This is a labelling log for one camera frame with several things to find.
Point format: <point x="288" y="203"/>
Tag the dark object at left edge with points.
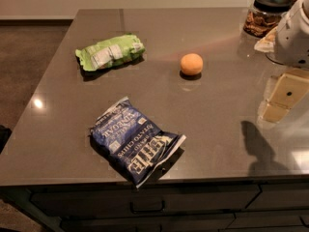
<point x="5" y="134"/>

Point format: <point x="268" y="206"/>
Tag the black drawer handle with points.
<point x="148" y="209"/>

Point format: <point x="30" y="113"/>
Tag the orange fruit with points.
<point x="191" y="64"/>

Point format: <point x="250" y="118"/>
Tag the green snack bag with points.
<point x="110" y="53"/>

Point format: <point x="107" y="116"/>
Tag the blue potato chips bag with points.
<point x="134" y="142"/>

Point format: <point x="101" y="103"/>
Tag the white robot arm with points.
<point x="291" y="49"/>

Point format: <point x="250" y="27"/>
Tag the white wrapped snack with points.
<point x="266" y="44"/>

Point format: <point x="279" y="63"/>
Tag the glass jar with black lid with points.
<point x="264" y="15"/>

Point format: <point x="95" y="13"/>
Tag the dark cabinet drawer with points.
<point x="115" y="202"/>

